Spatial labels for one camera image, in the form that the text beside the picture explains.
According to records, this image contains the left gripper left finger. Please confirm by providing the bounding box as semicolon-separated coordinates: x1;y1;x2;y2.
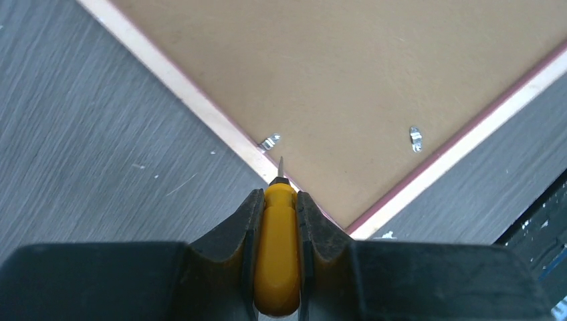
1;189;264;320

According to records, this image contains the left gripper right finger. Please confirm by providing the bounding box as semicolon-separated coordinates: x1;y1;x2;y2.
296;192;553;320

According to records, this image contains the orange handled screwdriver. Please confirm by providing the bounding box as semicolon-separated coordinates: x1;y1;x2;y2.
253;158;301;318

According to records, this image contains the pink picture frame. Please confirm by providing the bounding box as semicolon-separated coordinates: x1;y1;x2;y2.
82;1;566;239

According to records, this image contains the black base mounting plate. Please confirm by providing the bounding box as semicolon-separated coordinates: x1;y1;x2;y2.
495;172;566;320

